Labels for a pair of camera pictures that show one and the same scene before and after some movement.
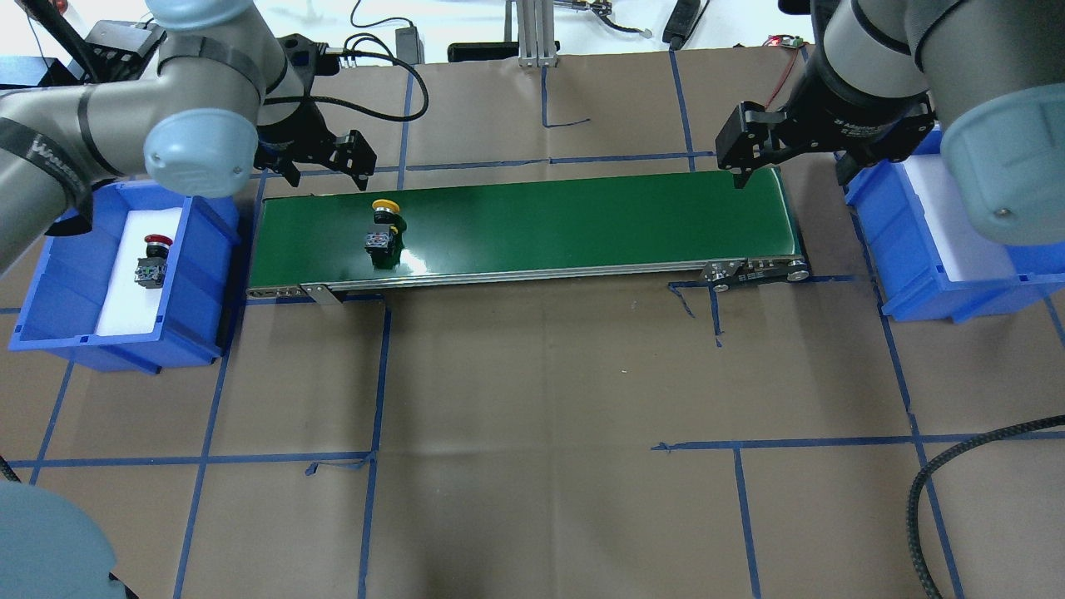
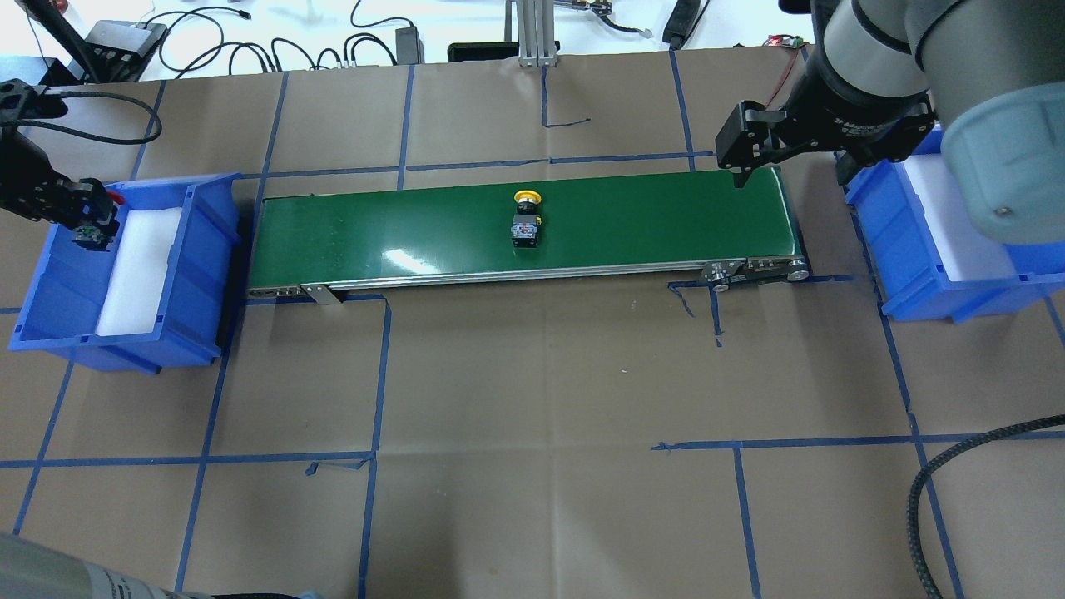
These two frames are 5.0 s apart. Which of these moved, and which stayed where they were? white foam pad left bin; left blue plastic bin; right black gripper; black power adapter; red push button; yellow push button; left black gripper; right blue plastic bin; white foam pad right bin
Moved: left black gripper; red push button; yellow push button
Stayed: white foam pad left bin; left blue plastic bin; right black gripper; right blue plastic bin; black power adapter; white foam pad right bin
